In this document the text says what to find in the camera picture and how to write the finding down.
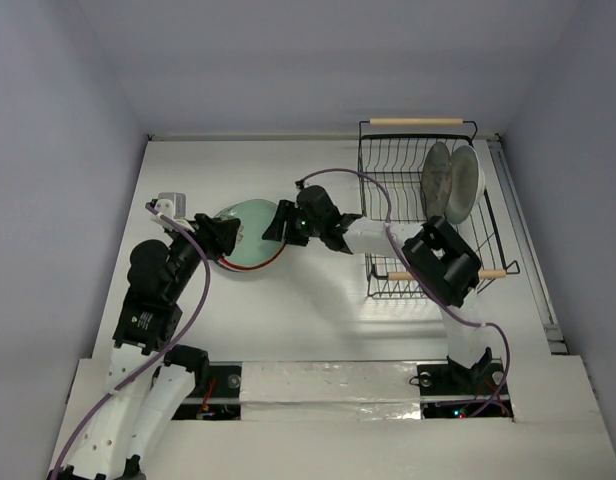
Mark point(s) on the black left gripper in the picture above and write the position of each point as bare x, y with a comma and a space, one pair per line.
216, 235

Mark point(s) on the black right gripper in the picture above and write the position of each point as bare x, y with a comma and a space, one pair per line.
288, 222

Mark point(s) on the light green plate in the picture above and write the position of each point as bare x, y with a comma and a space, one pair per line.
255, 215

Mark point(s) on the red and teal plate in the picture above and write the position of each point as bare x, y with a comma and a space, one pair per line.
251, 259

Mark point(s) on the blue floral white plate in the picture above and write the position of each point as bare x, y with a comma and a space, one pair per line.
229, 268

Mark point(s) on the dark green marbled plate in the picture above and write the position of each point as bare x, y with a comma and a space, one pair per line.
436, 180

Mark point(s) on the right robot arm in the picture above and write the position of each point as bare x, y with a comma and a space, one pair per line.
437, 257

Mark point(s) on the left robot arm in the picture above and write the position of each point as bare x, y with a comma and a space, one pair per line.
150, 372

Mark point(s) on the pale blue-grey plate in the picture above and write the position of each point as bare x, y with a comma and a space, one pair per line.
468, 184

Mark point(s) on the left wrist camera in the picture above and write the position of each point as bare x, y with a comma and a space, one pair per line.
171, 204

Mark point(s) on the black wire dish rack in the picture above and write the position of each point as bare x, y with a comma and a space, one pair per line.
391, 165

